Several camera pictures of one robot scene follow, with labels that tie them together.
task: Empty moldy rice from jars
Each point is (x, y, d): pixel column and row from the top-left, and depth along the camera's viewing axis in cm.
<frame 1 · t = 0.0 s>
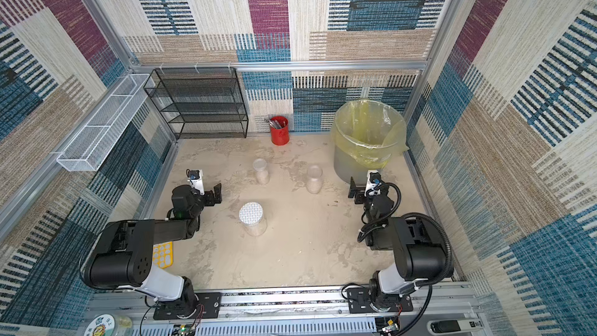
left hand: (208, 184, 94), fingers open
right hand: (366, 180, 91), fingers open
large plastic jar of rice: (256, 229, 89), point 3 cm above the table
patterned white jar lid: (250, 213, 83), point 12 cm above the table
small plastic jar with rice: (260, 165, 96), point 13 cm above the table
medium plastic jar with rice: (314, 183, 99), point 5 cm above the table
grey bin with yellow bag: (365, 134, 105), point 13 cm above the table
red cup with utensils: (279, 131, 111), point 11 cm above the table

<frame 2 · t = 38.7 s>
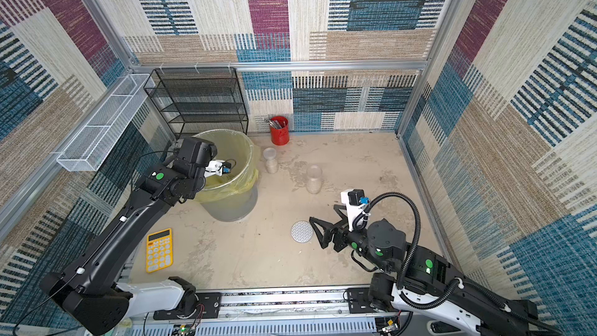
left hand: (177, 155, 70), fingers open
right hand: (324, 217, 64), fingers open
patterned white jar lid: (301, 232, 89), point 2 cm above the table
grey bin with yellow bag: (234, 197, 76), point 22 cm above the table
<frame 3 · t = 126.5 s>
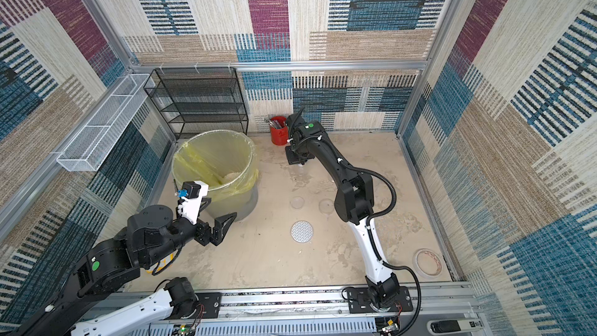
left hand: (223, 207, 62), fingers open
right hand: (299, 162, 94), fingers closed
clear medium jar lid: (326, 206, 97), on the table
roll of tape: (417, 267, 81), point 2 cm above the table
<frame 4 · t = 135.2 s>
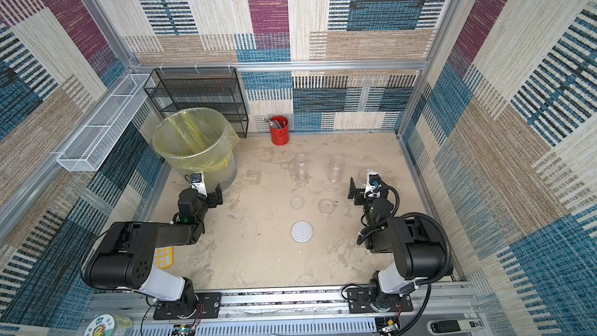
left hand: (206, 185, 93), fingers open
right hand: (366, 180, 90), fingers open
grey bin with yellow bag: (191, 141, 101), point 16 cm above the table
